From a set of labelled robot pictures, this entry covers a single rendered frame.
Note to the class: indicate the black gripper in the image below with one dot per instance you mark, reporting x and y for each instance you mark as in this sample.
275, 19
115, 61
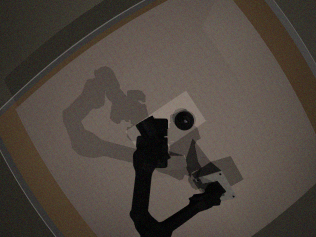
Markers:
163, 126

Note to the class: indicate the black round pedestal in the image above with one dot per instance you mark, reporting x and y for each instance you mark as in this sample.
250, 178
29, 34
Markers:
184, 120

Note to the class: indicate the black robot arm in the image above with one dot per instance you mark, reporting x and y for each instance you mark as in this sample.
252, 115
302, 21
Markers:
150, 148

